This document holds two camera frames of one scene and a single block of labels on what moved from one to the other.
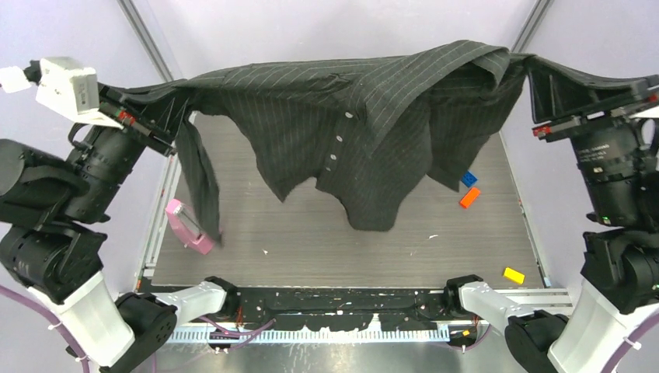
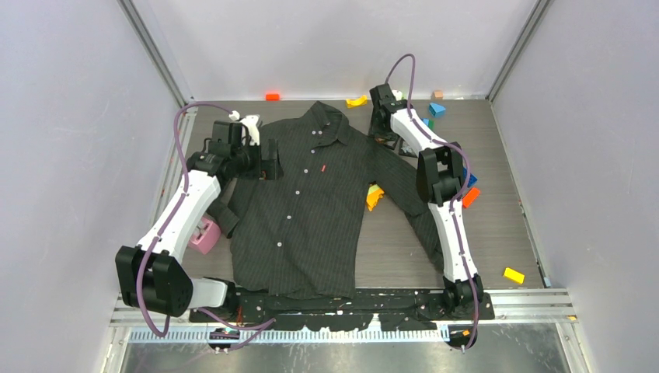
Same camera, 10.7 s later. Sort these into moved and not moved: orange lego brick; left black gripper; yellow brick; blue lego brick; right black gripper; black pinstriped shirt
Moved: black pinstriped shirt; right black gripper; left black gripper
Not moved: yellow brick; blue lego brick; orange lego brick
